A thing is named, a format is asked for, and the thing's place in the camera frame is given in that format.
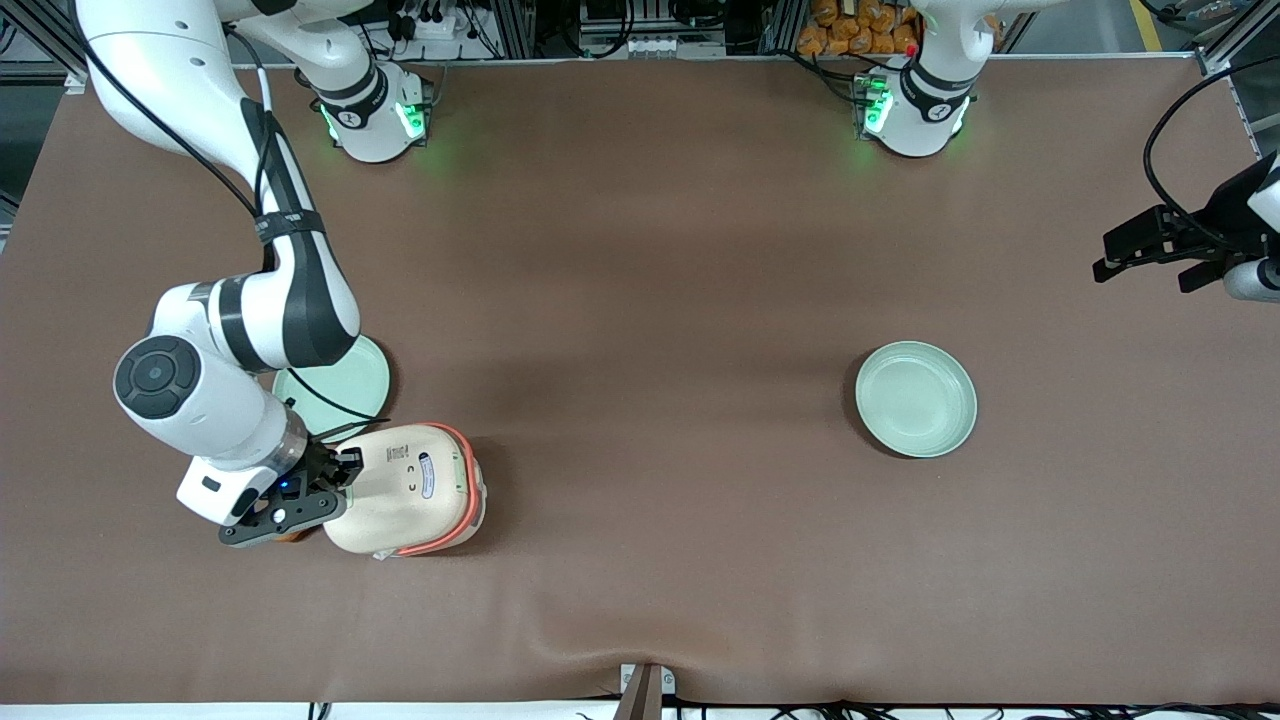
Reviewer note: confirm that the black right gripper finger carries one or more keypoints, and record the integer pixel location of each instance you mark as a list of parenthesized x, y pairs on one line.
[(333, 481), (350, 460)]

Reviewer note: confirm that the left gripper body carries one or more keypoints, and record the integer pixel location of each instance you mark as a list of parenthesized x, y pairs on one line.
[(1222, 213)]

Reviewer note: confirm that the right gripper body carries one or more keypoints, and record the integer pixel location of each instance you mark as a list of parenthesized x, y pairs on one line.
[(322, 466)]

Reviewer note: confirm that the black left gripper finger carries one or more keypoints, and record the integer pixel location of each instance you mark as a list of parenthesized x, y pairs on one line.
[(1150, 235), (1202, 276)]

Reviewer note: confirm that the cream rice cooker orange trim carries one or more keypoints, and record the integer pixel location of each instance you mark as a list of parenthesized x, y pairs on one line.
[(410, 495)]

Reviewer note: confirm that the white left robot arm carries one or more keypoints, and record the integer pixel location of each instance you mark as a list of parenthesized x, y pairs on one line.
[(930, 110)]

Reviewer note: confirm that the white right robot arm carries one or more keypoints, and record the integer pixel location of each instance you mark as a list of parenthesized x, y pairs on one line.
[(250, 320)]

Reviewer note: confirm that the pale green plate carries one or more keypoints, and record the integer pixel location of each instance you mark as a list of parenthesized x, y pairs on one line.
[(916, 400), (355, 385)]

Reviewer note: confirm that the brown table mat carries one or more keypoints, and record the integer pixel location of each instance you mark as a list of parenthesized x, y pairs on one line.
[(650, 300)]

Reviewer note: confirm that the bag of orange bread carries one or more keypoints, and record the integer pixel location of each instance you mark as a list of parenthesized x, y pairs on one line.
[(855, 28)]

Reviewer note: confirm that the white power strip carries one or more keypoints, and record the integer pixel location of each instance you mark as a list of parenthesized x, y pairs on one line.
[(435, 22)]

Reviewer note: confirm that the white terminal block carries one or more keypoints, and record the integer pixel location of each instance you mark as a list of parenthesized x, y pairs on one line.
[(675, 46)]

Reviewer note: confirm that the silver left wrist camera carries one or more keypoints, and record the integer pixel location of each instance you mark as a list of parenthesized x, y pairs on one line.
[(1252, 281)]

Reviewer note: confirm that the aluminium frame post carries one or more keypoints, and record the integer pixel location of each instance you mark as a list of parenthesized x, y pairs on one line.
[(50, 40), (1235, 40)]

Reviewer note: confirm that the grey metal mount bracket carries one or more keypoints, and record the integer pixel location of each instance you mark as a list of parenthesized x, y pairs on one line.
[(645, 690)]

